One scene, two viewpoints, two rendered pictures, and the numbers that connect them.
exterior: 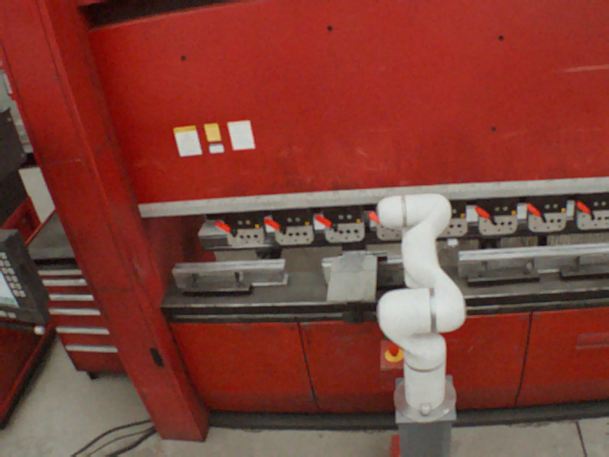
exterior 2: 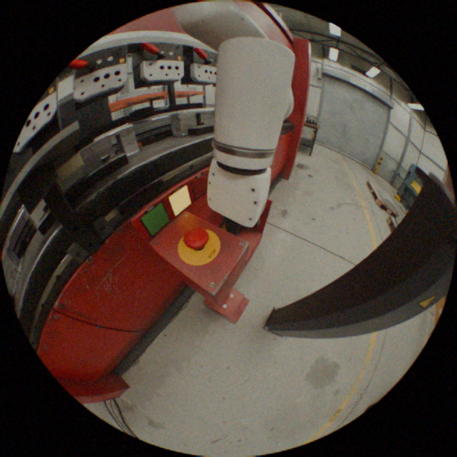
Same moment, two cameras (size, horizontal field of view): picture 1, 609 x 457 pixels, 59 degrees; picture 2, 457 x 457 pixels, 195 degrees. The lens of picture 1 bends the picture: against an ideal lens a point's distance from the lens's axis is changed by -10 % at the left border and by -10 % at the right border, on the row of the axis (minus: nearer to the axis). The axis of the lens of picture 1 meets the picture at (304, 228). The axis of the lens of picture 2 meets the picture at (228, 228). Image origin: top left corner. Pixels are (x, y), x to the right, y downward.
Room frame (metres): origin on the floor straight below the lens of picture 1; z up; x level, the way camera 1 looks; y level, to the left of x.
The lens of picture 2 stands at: (1.46, -0.16, 0.96)
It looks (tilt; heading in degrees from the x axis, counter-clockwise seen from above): 49 degrees down; 291
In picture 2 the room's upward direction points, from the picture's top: straight up
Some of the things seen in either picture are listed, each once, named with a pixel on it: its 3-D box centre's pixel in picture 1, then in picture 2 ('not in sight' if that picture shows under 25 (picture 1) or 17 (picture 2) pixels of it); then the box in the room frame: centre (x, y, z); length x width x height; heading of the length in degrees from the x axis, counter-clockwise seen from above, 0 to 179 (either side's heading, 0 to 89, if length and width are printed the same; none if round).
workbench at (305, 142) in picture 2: not in sight; (307, 127); (0.66, -5.23, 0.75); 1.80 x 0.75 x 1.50; 79
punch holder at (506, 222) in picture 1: (497, 209); (199, 67); (1.80, -0.74, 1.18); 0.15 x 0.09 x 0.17; 77
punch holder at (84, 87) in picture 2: (395, 215); (98, 74); (1.89, -0.35, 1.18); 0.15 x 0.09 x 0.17; 77
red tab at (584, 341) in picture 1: (594, 341); not in sight; (1.55, -1.15, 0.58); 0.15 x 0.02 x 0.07; 77
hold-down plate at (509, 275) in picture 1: (503, 277); (217, 126); (1.74, -0.76, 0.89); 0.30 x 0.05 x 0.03; 77
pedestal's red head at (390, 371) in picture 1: (406, 357); (212, 235); (1.55, -0.30, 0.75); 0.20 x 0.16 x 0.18; 78
